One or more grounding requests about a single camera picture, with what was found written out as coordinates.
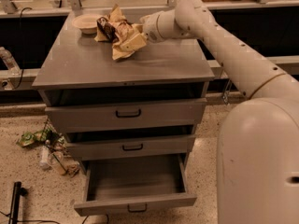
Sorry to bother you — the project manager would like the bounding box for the green snack bag on floor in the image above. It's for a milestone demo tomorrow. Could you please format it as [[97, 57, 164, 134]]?
[[17, 130, 50, 147]]

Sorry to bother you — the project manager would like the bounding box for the clear plastic bottle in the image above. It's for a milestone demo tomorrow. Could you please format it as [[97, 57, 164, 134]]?
[[0, 47, 21, 76]]

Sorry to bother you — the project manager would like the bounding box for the clear plastic cup on floor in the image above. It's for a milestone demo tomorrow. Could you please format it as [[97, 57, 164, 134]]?
[[48, 151, 66, 175]]

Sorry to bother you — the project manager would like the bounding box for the clear bottle on floor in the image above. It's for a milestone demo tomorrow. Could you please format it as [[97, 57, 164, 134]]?
[[39, 146, 50, 170]]

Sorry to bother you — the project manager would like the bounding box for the black stand base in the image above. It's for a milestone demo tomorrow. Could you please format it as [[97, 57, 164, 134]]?
[[8, 181, 28, 224]]

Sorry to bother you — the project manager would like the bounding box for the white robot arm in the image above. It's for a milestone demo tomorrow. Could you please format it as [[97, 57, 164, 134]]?
[[141, 0, 299, 224]]

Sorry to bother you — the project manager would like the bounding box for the black cable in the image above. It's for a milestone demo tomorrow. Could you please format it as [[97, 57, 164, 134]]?
[[12, 7, 34, 91]]

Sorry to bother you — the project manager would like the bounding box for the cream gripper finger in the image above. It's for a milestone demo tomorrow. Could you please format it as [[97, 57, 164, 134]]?
[[120, 34, 147, 52]]

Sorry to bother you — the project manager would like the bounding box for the grey open bottom drawer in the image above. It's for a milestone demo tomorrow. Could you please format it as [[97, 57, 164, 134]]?
[[74, 154, 196, 217]]

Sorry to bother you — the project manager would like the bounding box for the grey drawer cabinet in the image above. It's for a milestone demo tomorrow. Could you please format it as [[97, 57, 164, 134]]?
[[32, 7, 215, 173]]

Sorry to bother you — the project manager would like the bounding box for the grey top drawer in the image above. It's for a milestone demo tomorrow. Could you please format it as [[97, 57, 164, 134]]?
[[46, 98, 206, 133]]

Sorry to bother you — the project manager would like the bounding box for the beige paper bowl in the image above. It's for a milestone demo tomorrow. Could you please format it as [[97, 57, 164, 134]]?
[[72, 14, 100, 35]]

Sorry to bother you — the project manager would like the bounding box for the brown chip bag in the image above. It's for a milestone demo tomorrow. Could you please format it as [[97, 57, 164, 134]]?
[[94, 5, 135, 60]]

